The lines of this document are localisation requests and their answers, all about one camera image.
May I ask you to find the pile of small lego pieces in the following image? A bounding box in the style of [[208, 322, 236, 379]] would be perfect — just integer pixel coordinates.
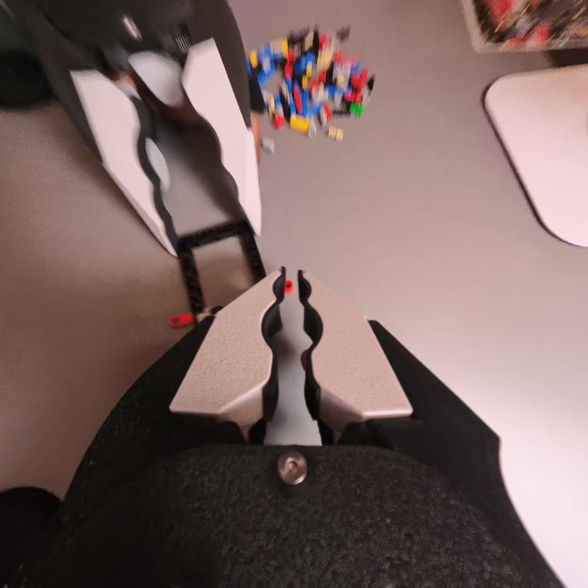
[[246, 25, 377, 142]]

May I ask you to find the colourful sticker sheet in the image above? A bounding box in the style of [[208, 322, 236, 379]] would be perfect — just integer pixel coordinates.
[[462, 0, 588, 53]]

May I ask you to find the white book stand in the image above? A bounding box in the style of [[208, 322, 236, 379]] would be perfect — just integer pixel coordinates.
[[482, 64, 588, 249]]

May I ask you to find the person's left hand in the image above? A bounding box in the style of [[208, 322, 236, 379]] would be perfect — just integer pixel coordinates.
[[250, 112, 263, 166]]

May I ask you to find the black lego frame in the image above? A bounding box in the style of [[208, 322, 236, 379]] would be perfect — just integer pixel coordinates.
[[177, 220, 268, 319]]

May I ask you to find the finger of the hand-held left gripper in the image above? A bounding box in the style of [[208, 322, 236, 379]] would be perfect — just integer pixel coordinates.
[[181, 38, 263, 237], [69, 69, 180, 256]]

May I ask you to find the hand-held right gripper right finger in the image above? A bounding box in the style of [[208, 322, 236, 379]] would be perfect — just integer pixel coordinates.
[[298, 270, 413, 445]]

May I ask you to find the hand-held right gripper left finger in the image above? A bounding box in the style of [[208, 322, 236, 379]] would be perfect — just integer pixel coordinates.
[[169, 266, 286, 445]]

